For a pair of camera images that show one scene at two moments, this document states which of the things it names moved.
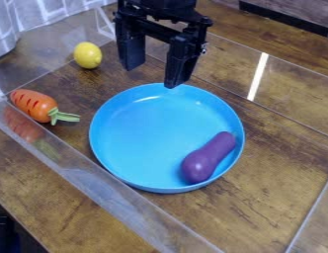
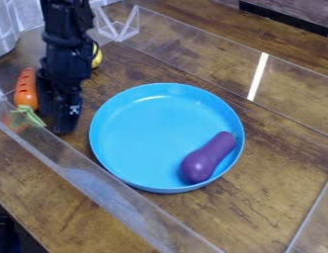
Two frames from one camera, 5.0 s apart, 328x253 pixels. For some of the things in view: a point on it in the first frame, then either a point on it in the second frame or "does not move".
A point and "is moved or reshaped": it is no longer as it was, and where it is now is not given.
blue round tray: (151, 127) does not move
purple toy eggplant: (199, 164) does not move
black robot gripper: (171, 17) to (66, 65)
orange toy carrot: (39, 108) is moved or reshaped
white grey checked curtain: (17, 16) does not move
